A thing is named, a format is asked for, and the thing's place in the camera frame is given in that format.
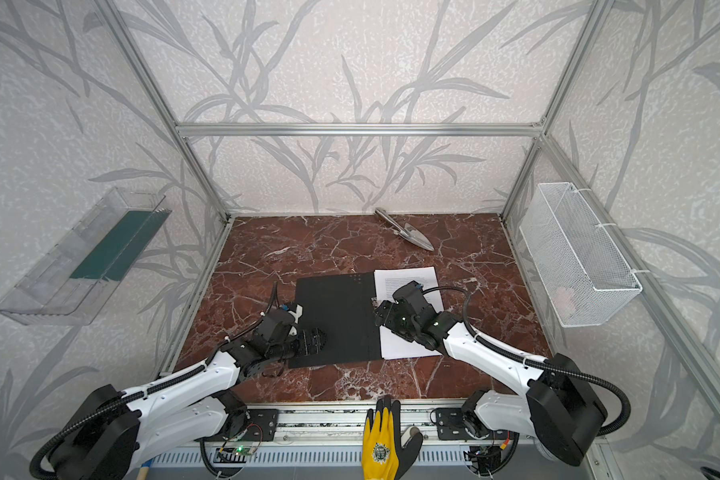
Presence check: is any yellow black work glove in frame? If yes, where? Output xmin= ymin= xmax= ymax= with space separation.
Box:
xmin=361 ymin=396 xmax=424 ymax=480

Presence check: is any silver metal trowel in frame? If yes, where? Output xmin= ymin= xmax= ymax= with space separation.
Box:
xmin=374 ymin=208 xmax=434 ymax=251

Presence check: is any right black corrugated cable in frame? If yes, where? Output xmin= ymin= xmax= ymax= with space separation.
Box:
xmin=422 ymin=285 xmax=632 ymax=437

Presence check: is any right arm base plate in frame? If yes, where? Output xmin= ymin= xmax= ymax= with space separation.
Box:
xmin=430 ymin=407 xmax=473 ymax=441

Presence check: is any aluminium frame post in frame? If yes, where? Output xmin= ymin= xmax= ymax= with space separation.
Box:
xmin=94 ymin=0 xmax=230 ymax=223

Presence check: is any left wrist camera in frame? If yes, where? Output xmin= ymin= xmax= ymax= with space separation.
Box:
xmin=277 ymin=301 xmax=303 ymax=324

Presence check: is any clear plastic wall tray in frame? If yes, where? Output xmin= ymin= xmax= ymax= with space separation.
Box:
xmin=0 ymin=187 xmax=172 ymax=326

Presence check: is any white wire mesh basket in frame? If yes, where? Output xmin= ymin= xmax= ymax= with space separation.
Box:
xmin=520 ymin=182 xmax=642 ymax=328

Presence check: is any black corrugated cable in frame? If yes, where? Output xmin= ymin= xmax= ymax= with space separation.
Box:
xmin=422 ymin=285 xmax=632 ymax=437
xmin=28 ymin=281 xmax=283 ymax=480

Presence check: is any pink object in basket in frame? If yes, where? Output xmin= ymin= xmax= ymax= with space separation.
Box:
xmin=551 ymin=286 xmax=578 ymax=323

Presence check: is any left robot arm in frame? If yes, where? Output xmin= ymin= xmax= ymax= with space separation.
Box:
xmin=30 ymin=308 xmax=326 ymax=479

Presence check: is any black file folder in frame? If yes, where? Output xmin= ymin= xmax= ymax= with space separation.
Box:
xmin=288 ymin=272 xmax=382 ymax=369

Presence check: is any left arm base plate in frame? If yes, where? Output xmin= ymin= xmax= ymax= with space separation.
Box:
xmin=238 ymin=408 xmax=280 ymax=443

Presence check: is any left black corrugated cable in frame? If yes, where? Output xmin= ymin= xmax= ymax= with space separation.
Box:
xmin=28 ymin=281 xmax=283 ymax=480

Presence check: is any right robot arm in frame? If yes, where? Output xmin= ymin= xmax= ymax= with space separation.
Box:
xmin=374 ymin=281 xmax=613 ymax=466

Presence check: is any green circuit board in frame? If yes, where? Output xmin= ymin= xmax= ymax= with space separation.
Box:
xmin=213 ymin=445 xmax=258 ymax=465

